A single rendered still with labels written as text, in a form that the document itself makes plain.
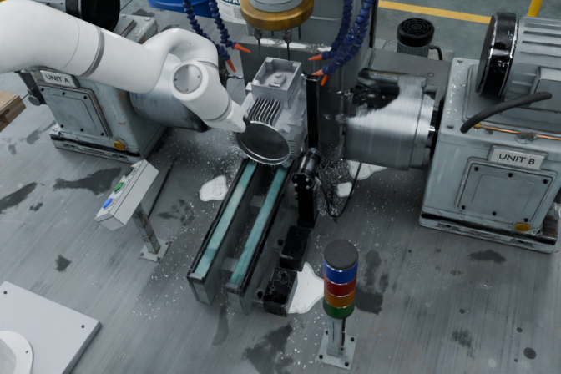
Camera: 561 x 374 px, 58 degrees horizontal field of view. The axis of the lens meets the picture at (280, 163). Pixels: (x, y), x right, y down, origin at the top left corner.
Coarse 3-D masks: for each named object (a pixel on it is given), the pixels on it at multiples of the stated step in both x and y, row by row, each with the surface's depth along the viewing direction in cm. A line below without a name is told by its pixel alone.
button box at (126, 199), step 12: (144, 168) 122; (120, 180) 124; (132, 180) 119; (144, 180) 121; (120, 192) 117; (132, 192) 118; (144, 192) 121; (120, 204) 115; (132, 204) 117; (96, 216) 117; (108, 216) 114; (120, 216) 114; (108, 228) 118
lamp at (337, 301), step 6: (324, 288) 94; (324, 294) 96; (330, 294) 93; (354, 294) 95; (330, 300) 94; (336, 300) 93; (342, 300) 93; (348, 300) 94; (336, 306) 95; (342, 306) 95
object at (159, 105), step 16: (176, 64) 136; (224, 64) 152; (160, 80) 136; (224, 80) 147; (144, 96) 139; (160, 96) 137; (144, 112) 143; (160, 112) 141; (176, 112) 139; (192, 112) 138; (192, 128) 143; (208, 128) 150
